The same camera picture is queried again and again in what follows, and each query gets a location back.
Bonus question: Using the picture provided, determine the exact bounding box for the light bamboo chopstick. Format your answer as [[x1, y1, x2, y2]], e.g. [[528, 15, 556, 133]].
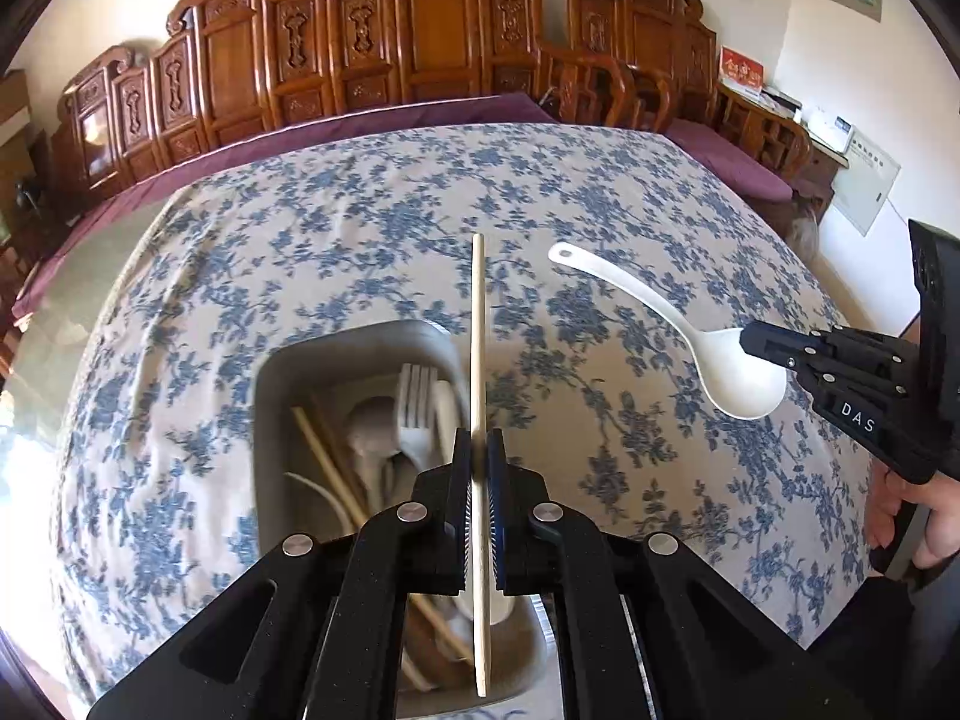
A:
[[469, 234, 491, 699], [291, 406, 473, 665]]

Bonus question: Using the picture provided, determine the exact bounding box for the carved wooden long sofa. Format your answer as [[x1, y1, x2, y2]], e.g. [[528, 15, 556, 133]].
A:
[[47, 0, 674, 200]]

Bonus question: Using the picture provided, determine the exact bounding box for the purple armchair cushion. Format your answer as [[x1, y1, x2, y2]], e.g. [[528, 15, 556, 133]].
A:
[[665, 119, 793, 203]]

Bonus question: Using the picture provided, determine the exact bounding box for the white plastic bag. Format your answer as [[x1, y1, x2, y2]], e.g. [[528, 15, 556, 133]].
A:
[[786, 206, 820, 265]]

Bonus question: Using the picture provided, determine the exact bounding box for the purple sofa cushion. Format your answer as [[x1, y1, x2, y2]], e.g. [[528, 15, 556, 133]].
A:
[[11, 93, 555, 320]]

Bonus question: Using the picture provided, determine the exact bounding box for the white ceramic soup spoon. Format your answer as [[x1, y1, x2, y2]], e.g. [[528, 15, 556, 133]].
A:
[[431, 379, 460, 463]]

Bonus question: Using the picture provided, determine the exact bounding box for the red greeting card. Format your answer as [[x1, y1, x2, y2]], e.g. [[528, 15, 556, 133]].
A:
[[719, 46, 765, 98]]

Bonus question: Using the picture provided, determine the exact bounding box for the grey metal rectangular tray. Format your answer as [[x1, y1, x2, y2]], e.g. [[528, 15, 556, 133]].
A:
[[252, 320, 560, 718]]

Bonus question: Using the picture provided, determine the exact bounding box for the brown wooden chopstick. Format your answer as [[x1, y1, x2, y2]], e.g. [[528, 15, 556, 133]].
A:
[[308, 392, 370, 514]]

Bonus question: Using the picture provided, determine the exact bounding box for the white telephone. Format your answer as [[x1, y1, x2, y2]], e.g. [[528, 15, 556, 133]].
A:
[[804, 107, 854, 154]]

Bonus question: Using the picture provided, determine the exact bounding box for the blue floral tablecloth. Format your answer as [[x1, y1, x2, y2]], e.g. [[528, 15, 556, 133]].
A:
[[53, 124, 867, 704]]

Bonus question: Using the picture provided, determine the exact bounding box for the person's right hand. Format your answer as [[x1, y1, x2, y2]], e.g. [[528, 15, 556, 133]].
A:
[[865, 460, 960, 579]]

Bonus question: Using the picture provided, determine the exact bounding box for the white wall distribution box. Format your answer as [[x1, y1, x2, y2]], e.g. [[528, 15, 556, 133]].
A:
[[833, 128, 901, 236]]

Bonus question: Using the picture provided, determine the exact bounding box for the large steel spoon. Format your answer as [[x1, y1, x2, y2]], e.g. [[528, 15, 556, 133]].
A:
[[347, 395, 400, 515]]

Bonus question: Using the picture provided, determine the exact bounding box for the carved wooden armchair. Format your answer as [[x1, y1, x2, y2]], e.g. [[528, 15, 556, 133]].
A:
[[566, 0, 812, 181]]

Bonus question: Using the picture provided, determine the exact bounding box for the wooden side table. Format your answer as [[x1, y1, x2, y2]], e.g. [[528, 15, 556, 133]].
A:
[[713, 83, 848, 221]]

